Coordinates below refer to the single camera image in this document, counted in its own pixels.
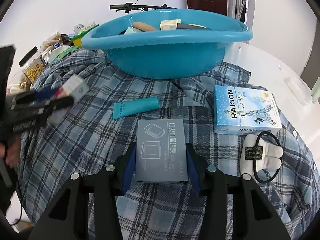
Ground red white cigarette box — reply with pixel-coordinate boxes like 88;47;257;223
48;73;91;127

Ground white plush hair tie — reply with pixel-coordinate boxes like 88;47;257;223
240;130;284;184

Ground teal cosmetic tube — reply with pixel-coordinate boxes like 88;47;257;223
113;97;160;120

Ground light blue Raison box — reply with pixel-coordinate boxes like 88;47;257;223
214;86;282;135

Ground grey lighter case box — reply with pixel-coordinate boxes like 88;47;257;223
135;119;188;183

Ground person's left hand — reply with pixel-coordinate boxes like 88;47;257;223
0;135;21;168

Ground snack jar black lid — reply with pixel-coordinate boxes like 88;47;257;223
18;45;48;84

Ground yellow green bin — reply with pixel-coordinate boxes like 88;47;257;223
71;24;99;48

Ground blue plaid shirt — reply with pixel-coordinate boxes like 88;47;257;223
18;49;319;239

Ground clear plastic container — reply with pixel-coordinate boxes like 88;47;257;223
284;77;312;106

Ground black bicycle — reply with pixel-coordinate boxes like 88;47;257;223
110;3;172;14

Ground green lotion pump bottle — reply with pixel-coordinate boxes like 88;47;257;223
311;77;320;103

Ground blue plastic basin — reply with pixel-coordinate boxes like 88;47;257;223
81;9;253;79

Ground grey refrigerator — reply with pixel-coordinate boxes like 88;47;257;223
300;50;320;89

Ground cream square box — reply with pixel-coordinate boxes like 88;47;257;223
160;19;181;30

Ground black box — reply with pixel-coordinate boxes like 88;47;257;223
176;23;210;30

